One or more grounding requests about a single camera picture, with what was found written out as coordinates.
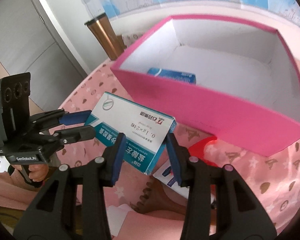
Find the copper thermos tumbler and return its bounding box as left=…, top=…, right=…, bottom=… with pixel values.
left=85, top=12, right=126, bottom=61

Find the pink cardboard box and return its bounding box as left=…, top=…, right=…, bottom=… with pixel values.
left=111, top=15, right=300, bottom=156

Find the blue white medicine box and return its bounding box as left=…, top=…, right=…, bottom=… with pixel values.
left=147, top=68, right=196, bottom=84

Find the person's left hand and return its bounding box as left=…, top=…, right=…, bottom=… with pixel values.
left=17, top=164, right=49, bottom=183

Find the left pink sleeve forearm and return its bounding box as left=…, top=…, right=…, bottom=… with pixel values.
left=0, top=171, right=40, bottom=211

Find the teal white medicine box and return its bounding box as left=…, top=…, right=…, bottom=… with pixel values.
left=85, top=92, right=177, bottom=175

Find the white blue cream tube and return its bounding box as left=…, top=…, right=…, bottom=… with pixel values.
left=152, top=159, right=217, bottom=204

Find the red T-handle tool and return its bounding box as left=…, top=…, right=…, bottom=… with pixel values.
left=188, top=135, right=221, bottom=167

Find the grey cabinet door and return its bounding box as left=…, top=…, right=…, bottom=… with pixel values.
left=0, top=0, right=86, bottom=111

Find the pink patterned tablecloth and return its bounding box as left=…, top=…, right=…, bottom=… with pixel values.
left=57, top=31, right=300, bottom=232

